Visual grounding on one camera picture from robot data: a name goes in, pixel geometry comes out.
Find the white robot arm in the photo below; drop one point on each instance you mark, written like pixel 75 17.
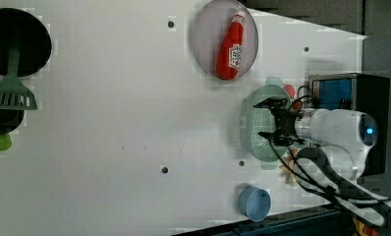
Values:
pixel 339 143

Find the dark small pot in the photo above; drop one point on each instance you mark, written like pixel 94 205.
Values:
pixel 10 120

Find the green slotted spatula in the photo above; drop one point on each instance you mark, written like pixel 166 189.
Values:
pixel 14 95

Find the red toy strawberry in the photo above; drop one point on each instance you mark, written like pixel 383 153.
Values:
pixel 297 105

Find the green plastic strainer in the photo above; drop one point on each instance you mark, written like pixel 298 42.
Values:
pixel 255 120

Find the grey round plate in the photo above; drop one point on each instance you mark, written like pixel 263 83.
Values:
pixel 210 28

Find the peeled toy banana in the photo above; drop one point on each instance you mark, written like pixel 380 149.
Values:
pixel 287 165

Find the pink toy strawberry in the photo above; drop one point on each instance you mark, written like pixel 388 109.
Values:
pixel 290 90

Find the black toaster oven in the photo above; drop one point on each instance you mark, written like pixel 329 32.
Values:
pixel 365 93

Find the red ketchup bottle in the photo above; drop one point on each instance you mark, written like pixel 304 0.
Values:
pixel 229 57

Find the blue cup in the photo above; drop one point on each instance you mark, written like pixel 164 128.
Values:
pixel 254 203

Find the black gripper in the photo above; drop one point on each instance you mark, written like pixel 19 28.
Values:
pixel 285 134

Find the black round pot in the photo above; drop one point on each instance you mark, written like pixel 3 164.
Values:
pixel 22 29

